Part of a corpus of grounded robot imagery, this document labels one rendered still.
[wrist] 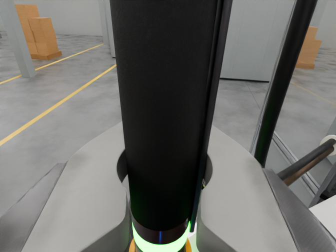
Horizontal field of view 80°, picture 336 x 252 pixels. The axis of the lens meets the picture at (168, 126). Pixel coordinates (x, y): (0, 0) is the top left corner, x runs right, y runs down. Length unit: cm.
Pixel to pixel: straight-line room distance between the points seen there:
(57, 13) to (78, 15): 132
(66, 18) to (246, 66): 1122
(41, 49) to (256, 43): 670
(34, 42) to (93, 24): 582
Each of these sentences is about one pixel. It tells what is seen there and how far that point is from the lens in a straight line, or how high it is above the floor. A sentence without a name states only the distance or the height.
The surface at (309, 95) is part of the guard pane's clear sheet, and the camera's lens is 126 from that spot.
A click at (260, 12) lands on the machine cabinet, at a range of 566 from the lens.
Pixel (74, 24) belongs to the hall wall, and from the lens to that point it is 1429.
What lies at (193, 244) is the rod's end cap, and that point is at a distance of 19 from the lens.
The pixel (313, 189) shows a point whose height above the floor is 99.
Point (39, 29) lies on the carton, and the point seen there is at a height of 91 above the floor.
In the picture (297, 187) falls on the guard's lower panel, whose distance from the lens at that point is 132.
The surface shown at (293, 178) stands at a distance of 29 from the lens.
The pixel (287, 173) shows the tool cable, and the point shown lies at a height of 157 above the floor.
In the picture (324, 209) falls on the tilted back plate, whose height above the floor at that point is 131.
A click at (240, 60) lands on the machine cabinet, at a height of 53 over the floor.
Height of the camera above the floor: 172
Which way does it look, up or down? 31 degrees down
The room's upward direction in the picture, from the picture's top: 2 degrees clockwise
